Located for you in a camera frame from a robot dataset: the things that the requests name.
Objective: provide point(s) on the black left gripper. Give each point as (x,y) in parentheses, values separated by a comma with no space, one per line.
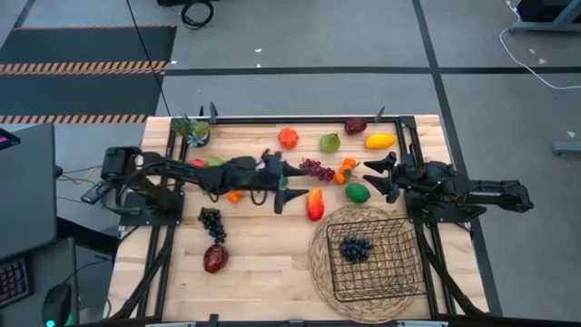
(271,172)

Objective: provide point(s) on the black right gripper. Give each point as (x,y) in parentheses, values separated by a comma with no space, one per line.
(410,181)

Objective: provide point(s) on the red grape bunch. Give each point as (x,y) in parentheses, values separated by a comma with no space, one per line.
(318,170)

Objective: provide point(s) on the bumpy orange pumpkin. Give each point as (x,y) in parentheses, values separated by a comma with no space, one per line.
(288,138)

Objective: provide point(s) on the tangerine cluster with leaves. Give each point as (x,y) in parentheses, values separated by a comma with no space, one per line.
(339,178)

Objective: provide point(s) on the small orange pepper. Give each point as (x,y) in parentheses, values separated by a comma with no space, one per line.
(234,197)

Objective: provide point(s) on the small dark red fruit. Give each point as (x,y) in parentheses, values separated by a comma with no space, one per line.
(355,126)

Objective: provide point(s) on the black grape bunch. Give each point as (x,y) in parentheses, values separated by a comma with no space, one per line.
(212,222)

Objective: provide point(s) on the red apple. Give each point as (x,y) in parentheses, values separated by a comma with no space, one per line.
(197,162)

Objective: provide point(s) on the large dark red fruit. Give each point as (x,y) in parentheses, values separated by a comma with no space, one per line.
(215,259)

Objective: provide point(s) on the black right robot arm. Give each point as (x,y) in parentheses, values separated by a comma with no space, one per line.
(490,191)

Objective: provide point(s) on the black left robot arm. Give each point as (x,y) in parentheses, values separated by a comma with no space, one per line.
(227,175)

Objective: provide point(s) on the grey table clamp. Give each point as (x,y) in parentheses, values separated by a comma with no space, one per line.
(380,113)
(212,112)

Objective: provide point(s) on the dark blue grape bunch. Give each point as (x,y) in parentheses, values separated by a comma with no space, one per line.
(356,250)

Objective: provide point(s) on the round woven placemat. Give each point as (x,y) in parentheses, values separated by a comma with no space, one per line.
(318,272)

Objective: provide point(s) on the potted succulent plant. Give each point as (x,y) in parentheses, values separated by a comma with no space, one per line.
(195,132)

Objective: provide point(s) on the black edge clamp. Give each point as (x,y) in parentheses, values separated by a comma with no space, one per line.
(212,320)

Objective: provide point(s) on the grey furniture foot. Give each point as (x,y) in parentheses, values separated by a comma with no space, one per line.
(567,148)

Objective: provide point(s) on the black power adapter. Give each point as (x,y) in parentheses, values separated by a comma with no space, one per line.
(96,192)

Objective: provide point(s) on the black cabinet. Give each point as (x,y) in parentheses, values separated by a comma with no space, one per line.
(535,9)

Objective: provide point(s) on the black hazard-striped floor mat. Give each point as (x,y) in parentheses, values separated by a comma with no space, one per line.
(81,45)

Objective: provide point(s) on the dark grey desk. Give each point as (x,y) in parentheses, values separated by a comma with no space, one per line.
(50,268)

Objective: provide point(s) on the grey computer monitor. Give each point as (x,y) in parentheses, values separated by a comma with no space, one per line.
(27,191)

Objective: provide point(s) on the black computer mouse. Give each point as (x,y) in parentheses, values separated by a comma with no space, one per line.
(56,304)

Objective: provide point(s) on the small lit screen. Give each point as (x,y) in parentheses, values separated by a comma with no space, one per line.
(6,140)

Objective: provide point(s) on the backlit keyboard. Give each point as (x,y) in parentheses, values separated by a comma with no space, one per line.
(13,281)

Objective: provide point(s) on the grey desk leg frame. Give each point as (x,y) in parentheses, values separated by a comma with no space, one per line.
(540,28)

